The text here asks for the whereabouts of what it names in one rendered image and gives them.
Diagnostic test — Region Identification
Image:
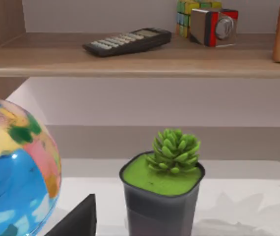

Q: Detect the grey pot with green plant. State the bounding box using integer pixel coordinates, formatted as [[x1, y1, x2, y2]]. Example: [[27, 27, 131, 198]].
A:
[[119, 128, 206, 236]]

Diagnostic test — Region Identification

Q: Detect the black calculator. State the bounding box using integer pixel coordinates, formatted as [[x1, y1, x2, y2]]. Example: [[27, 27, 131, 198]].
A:
[[82, 28, 172, 58]]

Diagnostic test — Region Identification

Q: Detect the multicoloured puzzle cube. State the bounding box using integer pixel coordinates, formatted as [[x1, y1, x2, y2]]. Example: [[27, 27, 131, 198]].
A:
[[175, 0, 223, 39]]

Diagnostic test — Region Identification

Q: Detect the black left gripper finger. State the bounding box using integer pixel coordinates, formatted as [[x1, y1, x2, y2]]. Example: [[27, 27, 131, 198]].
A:
[[44, 193, 97, 236]]

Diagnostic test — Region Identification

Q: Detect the colourful globe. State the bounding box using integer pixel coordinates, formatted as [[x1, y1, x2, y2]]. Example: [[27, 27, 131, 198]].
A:
[[0, 96, 62, 236]]

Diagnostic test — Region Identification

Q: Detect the wooden open shelf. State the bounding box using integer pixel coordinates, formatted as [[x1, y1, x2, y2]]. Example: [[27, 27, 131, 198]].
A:
[[0, 0, 280, 101]]

